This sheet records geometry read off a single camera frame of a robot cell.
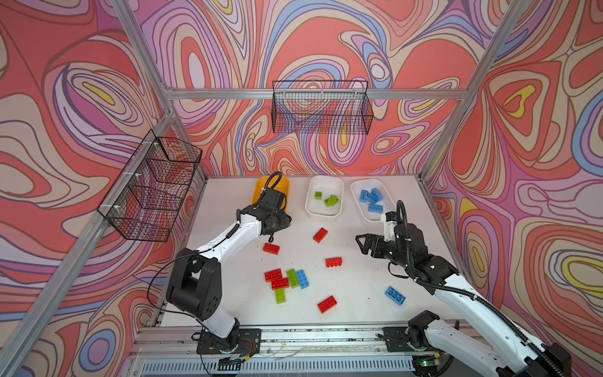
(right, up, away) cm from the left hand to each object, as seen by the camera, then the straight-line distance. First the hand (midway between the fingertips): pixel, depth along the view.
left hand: (286, 220), depth 89 cm
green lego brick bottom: (-2, -26, -7) cm, 27 cm away
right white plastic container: (+37, +15, +19) cm, 44 cm away
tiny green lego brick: (+14, +10, +21) cm, 27 cm away
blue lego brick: (+35, +10, +18) cm, 40 cm away
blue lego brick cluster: (+6, -22, -4) cm, 23 cm away
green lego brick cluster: (+3, -21, -4) cm, 22 cm away
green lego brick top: (+17, +6, +18) cm, 25 cm away
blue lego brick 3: (+42, +11, +21) cm, 48 cm away
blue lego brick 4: (+39, +9, +18) cm, 44 cm away
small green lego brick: (+20, +7, +16) cm, 27 cm away
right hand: (+28, -7, -11) cm, 31 cm away
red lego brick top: (+14, -7, +8) cm, 17 cm away
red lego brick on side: (+18, -16, 0) cm, 24 cm away
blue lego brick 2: (+40, +4, +16) cm, 43 cm away
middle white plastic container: (+17, +9, +22) cm, 29 cm away
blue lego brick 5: (+39, -26, -8) cm, 48 cm away
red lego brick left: (-7, -12, +4) cm, 14 cm away
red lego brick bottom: (+15, -29, -9) cm, 34 cm away
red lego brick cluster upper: (-4, -20, -3) cm, 21 cm away
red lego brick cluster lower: (-2, -23, -5) cm, 24 cm away
